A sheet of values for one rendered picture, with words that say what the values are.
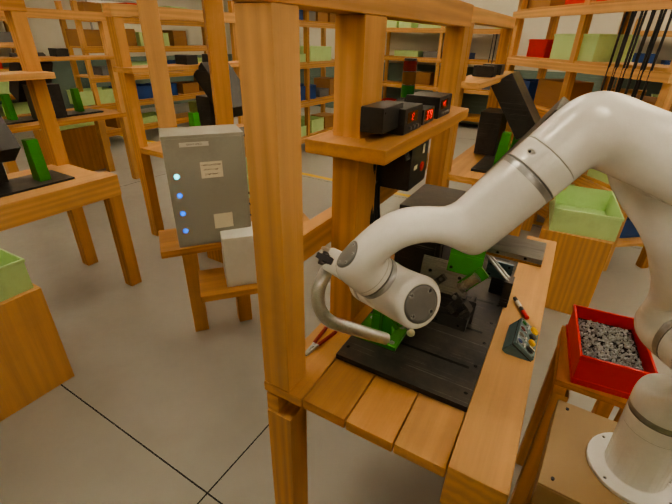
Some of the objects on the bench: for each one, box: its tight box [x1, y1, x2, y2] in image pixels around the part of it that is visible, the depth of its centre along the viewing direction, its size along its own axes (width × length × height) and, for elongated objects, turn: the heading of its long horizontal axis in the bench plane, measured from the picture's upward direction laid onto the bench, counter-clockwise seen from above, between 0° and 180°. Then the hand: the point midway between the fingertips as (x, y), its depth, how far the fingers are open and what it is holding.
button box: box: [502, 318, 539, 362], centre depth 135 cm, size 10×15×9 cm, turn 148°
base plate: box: [336, 256, 518, 412], centre depth 163 cm, size 42×110×2 cm, turn 148°
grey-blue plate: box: [486, 260, 514, 295], centre depth 160 cm, size 10×2×14 cm, turn 58°
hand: (332, 262), depth 88 cm, fingers closed on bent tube, 3 cm apart
